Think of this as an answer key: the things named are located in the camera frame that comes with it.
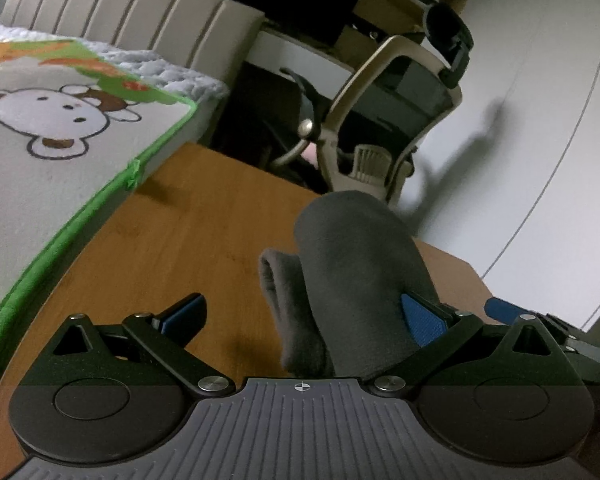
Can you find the printed blanket with green border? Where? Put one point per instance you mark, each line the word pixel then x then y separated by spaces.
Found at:
pixel 55 185

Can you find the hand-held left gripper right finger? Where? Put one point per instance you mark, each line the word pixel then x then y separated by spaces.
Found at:
pixel 424 321

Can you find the white wardrobe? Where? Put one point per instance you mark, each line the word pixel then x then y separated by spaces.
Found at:
pixel 540 135

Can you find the beige office chair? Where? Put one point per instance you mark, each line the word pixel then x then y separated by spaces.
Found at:
pixel 380 110

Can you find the dark grey garment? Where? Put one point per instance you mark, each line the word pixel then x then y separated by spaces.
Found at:
pixel 355 270

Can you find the wooden desk shelf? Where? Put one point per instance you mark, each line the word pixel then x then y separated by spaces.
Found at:
pixel 395 0

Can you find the white knitted blanket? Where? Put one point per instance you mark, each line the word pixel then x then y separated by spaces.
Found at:
pixel 180 72

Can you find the beige padded headboard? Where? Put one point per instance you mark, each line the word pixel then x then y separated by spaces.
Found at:
pixel 130 15

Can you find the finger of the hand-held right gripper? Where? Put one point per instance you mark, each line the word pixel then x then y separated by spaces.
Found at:
pixel 502 306

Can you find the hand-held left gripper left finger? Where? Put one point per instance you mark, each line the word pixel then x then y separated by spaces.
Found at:
pixel 180 316

